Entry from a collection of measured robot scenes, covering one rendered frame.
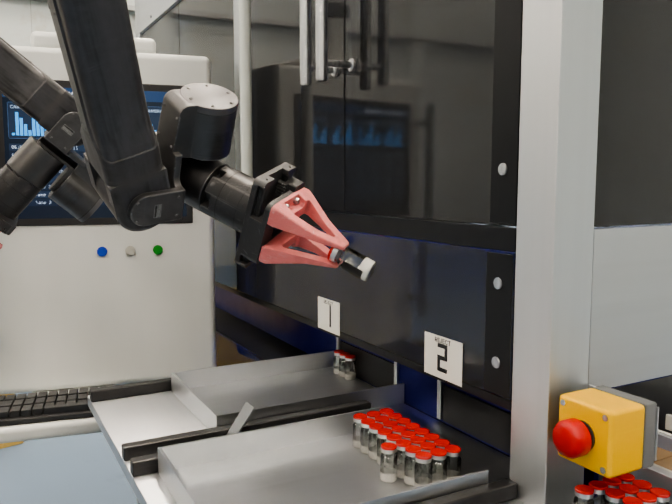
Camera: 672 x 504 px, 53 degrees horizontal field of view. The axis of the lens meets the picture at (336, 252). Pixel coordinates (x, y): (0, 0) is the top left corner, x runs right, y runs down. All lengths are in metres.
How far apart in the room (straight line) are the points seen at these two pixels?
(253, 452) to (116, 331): 0.69
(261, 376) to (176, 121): 0.77
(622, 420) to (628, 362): 0.16
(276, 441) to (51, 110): 0.55
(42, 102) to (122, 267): 0.68
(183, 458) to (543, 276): 0.53
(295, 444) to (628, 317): 0.49
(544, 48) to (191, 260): 1.02
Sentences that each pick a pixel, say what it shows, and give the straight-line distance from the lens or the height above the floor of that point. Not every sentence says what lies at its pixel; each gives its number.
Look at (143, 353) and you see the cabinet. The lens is 1.62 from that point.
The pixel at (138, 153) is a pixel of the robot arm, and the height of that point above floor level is 1.29.
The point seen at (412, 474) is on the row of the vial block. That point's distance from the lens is 0.90.
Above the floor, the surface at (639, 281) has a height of 1.14.
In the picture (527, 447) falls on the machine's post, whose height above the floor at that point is 0.95.
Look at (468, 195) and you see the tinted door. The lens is 0.91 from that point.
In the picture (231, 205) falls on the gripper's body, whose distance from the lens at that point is 0.68.
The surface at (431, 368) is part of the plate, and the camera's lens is 0.98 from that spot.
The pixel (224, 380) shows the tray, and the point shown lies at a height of 0.89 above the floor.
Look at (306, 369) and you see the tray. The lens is 1.39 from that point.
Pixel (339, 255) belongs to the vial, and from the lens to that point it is 0.66.
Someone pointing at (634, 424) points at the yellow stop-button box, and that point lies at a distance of 0.79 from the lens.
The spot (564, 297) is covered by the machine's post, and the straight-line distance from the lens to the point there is 0.81.
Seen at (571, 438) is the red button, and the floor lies 1.00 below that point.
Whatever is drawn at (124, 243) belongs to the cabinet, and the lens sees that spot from 1.58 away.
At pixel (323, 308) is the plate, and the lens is 1.25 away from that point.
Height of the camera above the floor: 1.27
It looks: 6 degrees down
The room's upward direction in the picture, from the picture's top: straight up
